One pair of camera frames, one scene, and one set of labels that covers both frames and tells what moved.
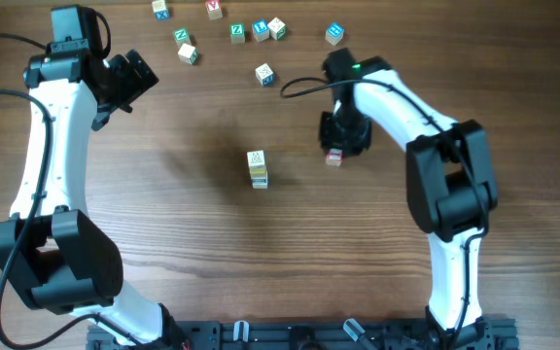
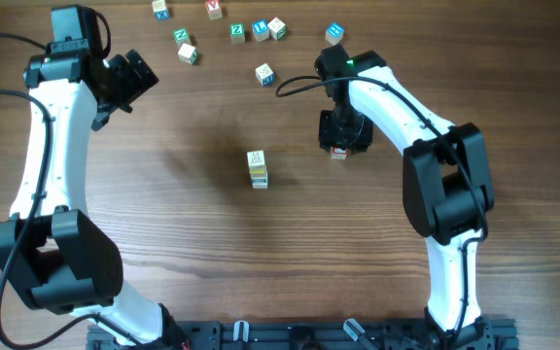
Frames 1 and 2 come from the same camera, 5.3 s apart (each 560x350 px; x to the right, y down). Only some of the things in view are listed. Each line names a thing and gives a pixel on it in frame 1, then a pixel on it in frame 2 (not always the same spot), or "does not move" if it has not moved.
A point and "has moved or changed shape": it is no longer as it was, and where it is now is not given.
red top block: [334, 157] has moved or changed shape
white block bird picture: [259, 181] does not move
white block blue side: [262, 185] does not move
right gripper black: [329, 140] does not move
